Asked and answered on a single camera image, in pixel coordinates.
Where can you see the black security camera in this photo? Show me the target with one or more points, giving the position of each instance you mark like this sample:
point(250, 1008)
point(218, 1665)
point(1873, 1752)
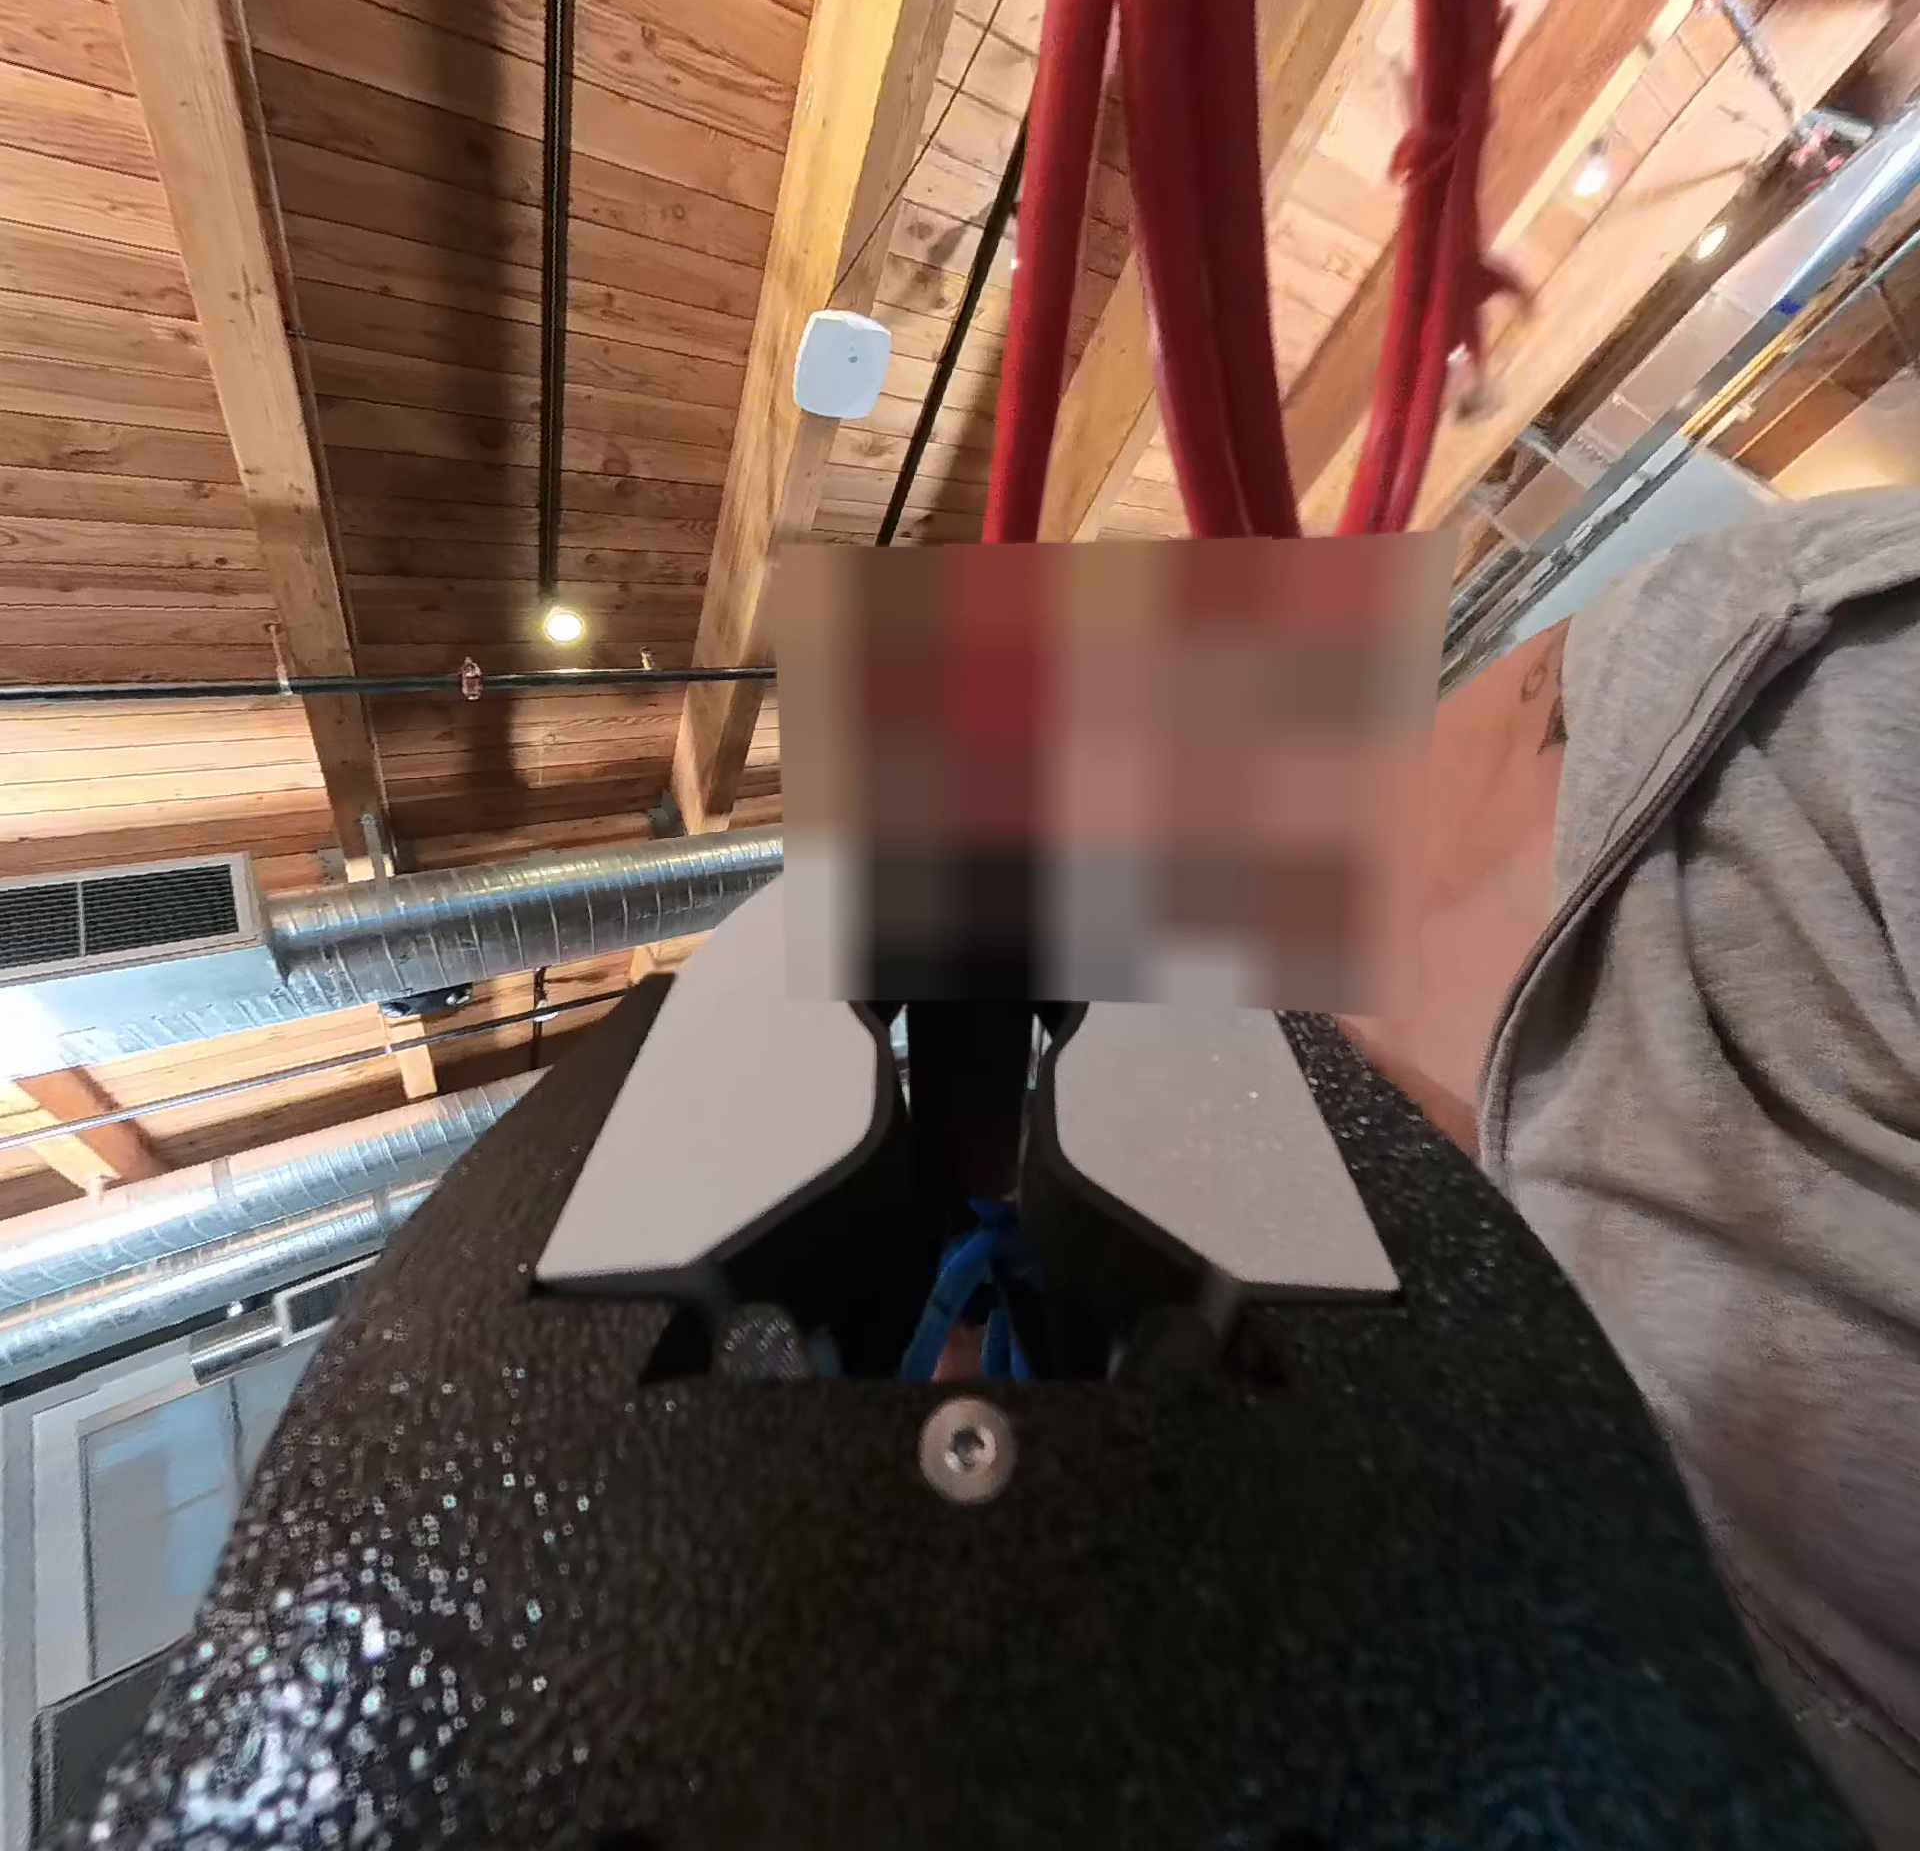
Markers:
point(421, 1002)

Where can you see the white ceiling sensor box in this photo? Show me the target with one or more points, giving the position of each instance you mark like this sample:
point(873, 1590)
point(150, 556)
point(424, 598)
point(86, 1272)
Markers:
point(844, 363)

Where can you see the black ethernet adapter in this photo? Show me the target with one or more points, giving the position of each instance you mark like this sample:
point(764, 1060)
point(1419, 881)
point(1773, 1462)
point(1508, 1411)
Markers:
point(966, 1086)

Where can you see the thin metal conduit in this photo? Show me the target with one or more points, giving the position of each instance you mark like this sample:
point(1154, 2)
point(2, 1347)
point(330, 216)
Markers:
point(301, 1079)

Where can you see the black vertical ceiling pipe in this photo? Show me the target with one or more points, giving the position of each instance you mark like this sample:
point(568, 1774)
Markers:
point(557, 231)

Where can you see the thin silver air duct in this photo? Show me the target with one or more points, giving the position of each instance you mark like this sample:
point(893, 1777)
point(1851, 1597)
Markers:
point(150, 1320)

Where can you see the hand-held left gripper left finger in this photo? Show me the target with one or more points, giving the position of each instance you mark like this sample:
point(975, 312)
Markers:
point(704, 1134)

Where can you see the square metal duct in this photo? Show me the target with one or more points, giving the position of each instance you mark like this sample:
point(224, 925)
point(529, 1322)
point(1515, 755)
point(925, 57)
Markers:
point(1681, 442)

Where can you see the silver ribbed air duct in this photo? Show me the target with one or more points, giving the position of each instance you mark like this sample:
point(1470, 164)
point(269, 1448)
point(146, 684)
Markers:
point(526, 905)

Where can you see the person's grey hoodie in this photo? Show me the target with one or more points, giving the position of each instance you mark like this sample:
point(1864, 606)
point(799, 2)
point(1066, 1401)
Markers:
point(1724, 1057)

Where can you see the metal air vent grille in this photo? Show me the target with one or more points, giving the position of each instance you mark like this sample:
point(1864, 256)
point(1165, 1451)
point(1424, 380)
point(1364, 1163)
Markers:
point(120, 916)

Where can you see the long silver air duct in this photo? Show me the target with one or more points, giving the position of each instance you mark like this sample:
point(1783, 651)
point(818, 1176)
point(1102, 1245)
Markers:
point(224, 1209)

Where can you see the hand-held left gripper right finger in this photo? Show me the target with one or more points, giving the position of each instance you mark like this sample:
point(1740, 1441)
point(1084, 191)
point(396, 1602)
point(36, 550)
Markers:
point(1217, 1145)

